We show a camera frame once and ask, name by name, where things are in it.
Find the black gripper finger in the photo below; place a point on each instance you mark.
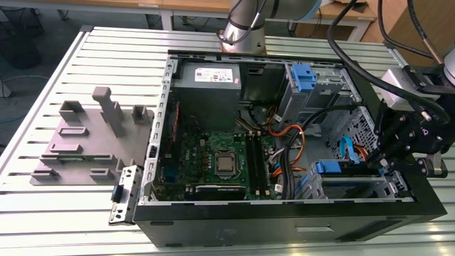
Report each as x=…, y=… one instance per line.
x=408, y=166
x=394, y=128

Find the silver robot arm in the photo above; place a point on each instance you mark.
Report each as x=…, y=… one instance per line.
x=244, y=34

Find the grey metal drive cage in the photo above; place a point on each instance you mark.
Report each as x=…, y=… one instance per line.
x=302, y=104

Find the blue drive latch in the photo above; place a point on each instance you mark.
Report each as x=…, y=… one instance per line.
x=304, y=80

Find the black RAM slot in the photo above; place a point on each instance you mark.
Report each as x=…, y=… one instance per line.
x=255, y=162
x=250, y=162
x=259, y=162

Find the wooden cabinet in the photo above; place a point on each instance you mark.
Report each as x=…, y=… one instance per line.
x=402, y=16

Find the CPU socket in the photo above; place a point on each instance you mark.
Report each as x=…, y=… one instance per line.
x=224, y=152

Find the silver CPU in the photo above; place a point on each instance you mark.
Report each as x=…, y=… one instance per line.
x=224, y=164

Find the black open PC case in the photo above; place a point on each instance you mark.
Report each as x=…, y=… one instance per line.
x=248, y=226

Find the grey power supply unit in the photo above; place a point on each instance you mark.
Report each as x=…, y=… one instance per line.
x=207, y=106

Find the black graphics card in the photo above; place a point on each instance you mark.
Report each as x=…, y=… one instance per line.
x=220, y=192

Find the green motherboard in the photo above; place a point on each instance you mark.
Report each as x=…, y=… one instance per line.
x=194, y=149

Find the black expansion card retainer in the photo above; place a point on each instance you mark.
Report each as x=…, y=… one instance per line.
x=130, y=186

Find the grey parts rack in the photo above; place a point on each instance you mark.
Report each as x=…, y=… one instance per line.
x=96, y=144

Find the green RAM stick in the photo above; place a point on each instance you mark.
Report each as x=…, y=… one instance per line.
x=75, y=159

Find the wooden desk white legs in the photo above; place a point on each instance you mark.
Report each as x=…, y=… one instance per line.
x=107, y=3

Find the black mesh waste bin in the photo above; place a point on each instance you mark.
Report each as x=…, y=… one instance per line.
x=21, y=53

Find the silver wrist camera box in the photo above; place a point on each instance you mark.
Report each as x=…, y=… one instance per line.
x=402, y=88

